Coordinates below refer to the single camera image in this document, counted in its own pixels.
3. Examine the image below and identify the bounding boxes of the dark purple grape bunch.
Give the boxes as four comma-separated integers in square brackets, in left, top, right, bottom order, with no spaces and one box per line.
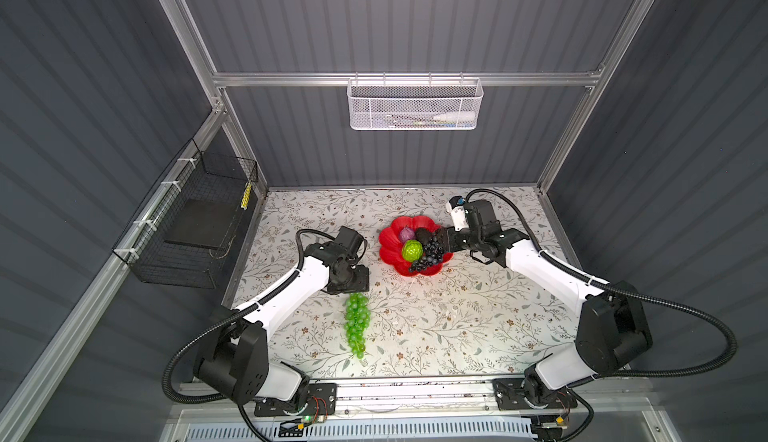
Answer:
[409,238,445,273]

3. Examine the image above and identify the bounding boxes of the green grape bunch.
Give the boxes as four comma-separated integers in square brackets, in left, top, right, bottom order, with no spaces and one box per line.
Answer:
[344,293,371,359]

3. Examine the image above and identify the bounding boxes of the black avocado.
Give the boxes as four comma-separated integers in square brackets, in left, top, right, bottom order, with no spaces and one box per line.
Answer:
[415,227,433,246]

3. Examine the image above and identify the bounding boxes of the purple fig fruit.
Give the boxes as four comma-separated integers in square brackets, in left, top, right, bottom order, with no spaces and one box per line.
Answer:
[398,227,416,244]

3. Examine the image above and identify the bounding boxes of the green custard apple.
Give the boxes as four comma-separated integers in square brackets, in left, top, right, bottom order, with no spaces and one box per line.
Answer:
[401,239,424,263]

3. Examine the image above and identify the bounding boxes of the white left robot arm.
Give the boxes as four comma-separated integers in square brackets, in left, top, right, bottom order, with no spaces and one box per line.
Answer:
[193,226,370,412]

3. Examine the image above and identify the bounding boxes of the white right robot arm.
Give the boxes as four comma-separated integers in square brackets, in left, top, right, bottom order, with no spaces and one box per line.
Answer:
[437,227,652,405]

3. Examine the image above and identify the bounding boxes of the red flower-shaped fruit bowl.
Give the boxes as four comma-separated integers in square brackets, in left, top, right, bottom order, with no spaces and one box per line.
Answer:
[379,215,453,277]

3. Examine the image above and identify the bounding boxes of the yellow tag on basket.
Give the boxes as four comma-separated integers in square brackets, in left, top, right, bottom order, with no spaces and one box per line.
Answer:
[240,182,252,210]

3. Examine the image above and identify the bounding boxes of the white marker in basket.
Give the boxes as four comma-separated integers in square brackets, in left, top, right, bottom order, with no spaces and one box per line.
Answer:
[432,111,477,124]

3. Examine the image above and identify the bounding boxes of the black pad in basket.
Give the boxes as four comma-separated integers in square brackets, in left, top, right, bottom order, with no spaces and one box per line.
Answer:
[164,199,235,249]

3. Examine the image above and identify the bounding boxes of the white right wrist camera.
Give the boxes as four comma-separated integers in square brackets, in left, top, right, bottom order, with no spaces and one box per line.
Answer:
[446,195,469,231]

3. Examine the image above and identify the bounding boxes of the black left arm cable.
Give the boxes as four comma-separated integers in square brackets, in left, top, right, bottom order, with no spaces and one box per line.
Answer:
[160,228,337,442]

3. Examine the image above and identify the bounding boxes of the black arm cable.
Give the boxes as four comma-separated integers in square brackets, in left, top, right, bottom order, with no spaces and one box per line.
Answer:
[160,228,337,442]
[464,188,739,442]

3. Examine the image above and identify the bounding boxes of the white wire mesh basket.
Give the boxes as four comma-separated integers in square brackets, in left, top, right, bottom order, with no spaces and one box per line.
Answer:
[346,76,484,131]

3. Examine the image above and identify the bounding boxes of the black wire basket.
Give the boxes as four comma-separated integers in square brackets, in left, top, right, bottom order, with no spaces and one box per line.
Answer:
[113,143,259,290]

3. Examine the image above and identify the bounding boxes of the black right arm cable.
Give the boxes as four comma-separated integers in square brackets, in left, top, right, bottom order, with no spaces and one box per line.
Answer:
[464,188,739,442]

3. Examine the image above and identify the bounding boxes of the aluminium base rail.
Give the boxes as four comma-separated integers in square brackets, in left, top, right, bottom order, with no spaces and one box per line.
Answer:
[161,375,661,442]

